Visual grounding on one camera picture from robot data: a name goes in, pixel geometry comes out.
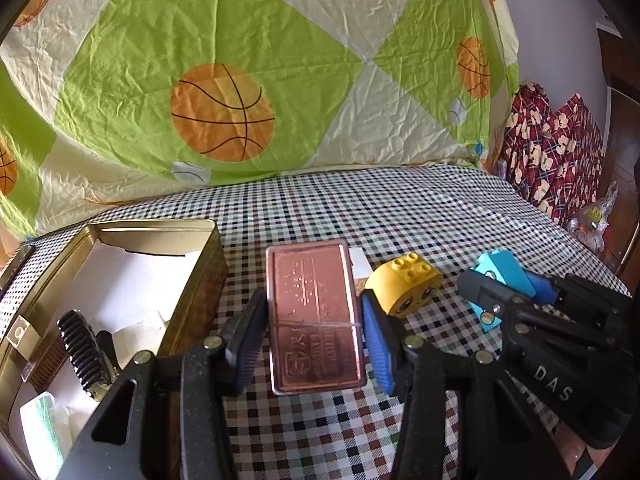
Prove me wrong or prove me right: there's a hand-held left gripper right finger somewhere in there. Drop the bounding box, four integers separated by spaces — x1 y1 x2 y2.
360 290 568 480

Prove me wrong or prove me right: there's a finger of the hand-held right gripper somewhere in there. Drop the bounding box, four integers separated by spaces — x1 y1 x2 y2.
457 269 618 362
524 270 633 332

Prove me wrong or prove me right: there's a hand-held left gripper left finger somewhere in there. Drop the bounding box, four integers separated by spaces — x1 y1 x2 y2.
55 290 269 480

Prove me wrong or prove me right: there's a blue toy brick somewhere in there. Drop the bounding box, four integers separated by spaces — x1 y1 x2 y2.
472 250 536 333

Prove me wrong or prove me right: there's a copper coloured case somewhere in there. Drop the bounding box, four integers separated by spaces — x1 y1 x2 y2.
264 239 367 397

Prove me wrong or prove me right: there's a gold tin box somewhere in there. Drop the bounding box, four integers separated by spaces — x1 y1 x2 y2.
0 218 230 480

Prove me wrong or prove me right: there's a black comb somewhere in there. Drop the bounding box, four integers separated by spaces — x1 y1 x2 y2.
56 309 123 403

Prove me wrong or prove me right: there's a clear plastic box green label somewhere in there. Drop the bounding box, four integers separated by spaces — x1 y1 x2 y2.
19 392 68 466

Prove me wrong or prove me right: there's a yellow toy brick with face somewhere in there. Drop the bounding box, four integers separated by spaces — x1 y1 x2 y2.
364 251 443 317

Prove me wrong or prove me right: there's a white paper card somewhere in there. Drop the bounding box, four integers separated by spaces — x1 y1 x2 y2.
348 247 372 281

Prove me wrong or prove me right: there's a plastic bag with yellow toy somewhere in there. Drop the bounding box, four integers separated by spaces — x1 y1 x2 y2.
572 182 623 253

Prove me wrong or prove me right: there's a checkered bed sheet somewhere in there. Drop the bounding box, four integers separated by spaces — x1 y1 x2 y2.
0 162 633 480

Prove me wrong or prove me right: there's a red plaid blanket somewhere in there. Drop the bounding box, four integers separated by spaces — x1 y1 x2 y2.
500 81 608 233

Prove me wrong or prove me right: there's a white paper lining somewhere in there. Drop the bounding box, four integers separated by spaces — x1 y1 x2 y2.
10 242 203 461

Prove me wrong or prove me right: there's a wooden door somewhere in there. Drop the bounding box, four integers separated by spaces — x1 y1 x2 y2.
597 17 640 281

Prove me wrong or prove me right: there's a basketball print green quilt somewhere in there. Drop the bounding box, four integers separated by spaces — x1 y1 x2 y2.
0 0 521 241

